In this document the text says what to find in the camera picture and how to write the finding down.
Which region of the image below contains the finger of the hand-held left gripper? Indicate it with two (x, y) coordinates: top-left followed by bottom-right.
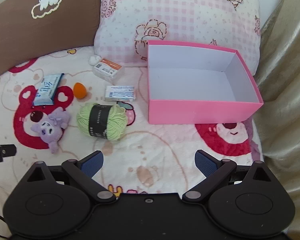
(0, 144), (17, 163)

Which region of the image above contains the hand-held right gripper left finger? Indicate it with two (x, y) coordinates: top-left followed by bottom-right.
(27, 150), (117, 204)

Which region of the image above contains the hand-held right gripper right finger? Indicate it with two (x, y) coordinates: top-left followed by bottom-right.
(182, 149), (273, 204)

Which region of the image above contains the green yarn ball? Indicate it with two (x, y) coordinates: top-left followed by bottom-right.
(76, 102), (128, 141)

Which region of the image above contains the purple plush toy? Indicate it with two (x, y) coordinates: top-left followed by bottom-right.
(30, 107), (71, 154)

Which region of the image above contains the pink cardboard box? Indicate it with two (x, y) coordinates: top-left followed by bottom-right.
(147, 39), (264, 125)

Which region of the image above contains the blue wet wipes packet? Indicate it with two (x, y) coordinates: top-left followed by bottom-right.
(32, 73), (65, 106)

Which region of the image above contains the orange makeup sponge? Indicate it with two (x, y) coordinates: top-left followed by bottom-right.
(73, 82), (87, 99)

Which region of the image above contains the small white box blue label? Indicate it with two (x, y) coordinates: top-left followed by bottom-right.
(104, 85), (135, 102)

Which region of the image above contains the clear box with orange label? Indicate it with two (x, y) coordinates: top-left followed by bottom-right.
(93, 58), (125, 82)

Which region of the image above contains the golden satin cloth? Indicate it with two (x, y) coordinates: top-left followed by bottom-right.
(252, 0), (300, 240)

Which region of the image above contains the small white cotton wad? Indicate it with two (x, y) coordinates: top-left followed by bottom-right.
(89, 54), (102, 66)

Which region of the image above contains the brown pillow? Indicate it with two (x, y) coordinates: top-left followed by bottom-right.
(0, 0), (102, 78)

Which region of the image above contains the pink checkered pillow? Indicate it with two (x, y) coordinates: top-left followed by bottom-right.
(94, 0), (262, 75)

